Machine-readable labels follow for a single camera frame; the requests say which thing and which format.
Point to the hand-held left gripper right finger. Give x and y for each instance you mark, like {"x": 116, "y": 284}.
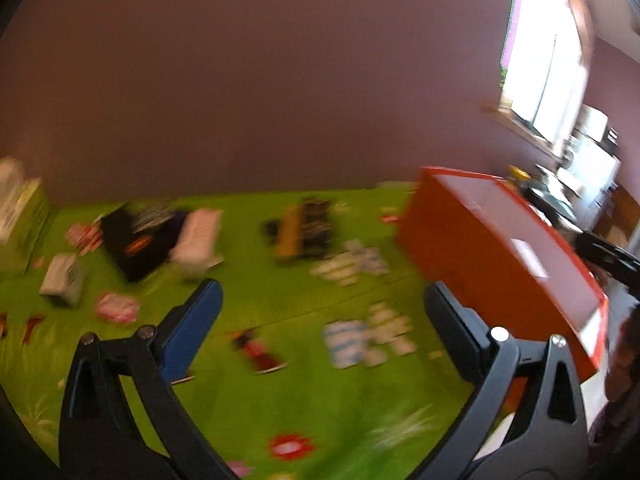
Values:
{"x": 460, "y": 340}

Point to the clear razor cartridge case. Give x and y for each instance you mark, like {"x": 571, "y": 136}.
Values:
{"x": 300, "y": 230}

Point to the orange cardboard box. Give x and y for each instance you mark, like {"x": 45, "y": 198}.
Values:
{"x": 450, "y": 250}

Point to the small pink packet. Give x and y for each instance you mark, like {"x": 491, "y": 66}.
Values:
{"x": 117, "y": 307}

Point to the white kitchen appliance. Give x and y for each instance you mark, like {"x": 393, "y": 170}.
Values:
{"x": 597, "y": 160}

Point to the black pouch with red label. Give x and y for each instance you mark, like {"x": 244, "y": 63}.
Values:
{"x": 140, "y": 250}

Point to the small white box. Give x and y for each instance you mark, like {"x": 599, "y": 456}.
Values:
{"x": 62, "y": 280}

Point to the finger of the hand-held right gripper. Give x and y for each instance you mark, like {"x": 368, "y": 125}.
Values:
{"x": 612, "y": 257}

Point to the green and white box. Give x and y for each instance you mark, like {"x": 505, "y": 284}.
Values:
{"x": 27, "y": 220}

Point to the pink and white packet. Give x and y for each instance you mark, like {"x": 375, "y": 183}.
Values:
{"x": 197, "y": 240}

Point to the window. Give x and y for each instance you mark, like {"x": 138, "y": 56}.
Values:
{"x": 537, "y": 60}

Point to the green printed mat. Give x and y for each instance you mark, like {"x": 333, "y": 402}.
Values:
{"x": 280, "y": 410}

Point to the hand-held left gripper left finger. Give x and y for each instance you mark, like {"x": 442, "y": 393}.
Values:
{"x": 192, "y": 330}

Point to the white package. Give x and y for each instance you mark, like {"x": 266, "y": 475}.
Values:
{"x": 9, "y": 175}

